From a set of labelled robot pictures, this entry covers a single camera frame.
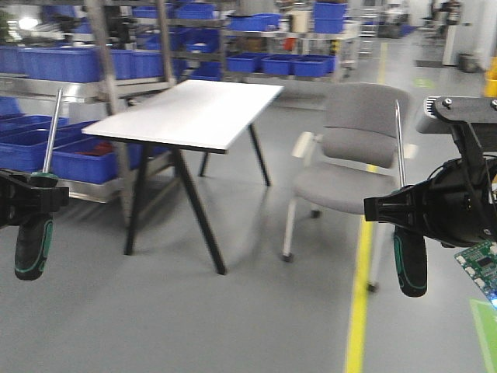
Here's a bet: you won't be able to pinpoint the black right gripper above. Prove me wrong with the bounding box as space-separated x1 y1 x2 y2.
363 96 496 247

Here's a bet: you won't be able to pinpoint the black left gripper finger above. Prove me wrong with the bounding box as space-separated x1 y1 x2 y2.
1 169 69 228

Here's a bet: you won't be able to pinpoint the green black screwdriver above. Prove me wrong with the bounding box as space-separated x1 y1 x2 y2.
15 88 64 281
394 99 427 298

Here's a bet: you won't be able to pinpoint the green circuit board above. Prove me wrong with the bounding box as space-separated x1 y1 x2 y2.
454 240 496 309

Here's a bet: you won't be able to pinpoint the grey office chair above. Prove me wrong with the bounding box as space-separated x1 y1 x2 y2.
281 82 419 293

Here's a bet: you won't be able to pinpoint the blue bin with red items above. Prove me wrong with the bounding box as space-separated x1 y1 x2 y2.
51 137 117 184

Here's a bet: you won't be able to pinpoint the white table black legs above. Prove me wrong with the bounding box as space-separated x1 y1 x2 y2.
84 80 283 275

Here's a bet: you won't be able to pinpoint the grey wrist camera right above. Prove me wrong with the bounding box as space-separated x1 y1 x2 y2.
415 96 451 134

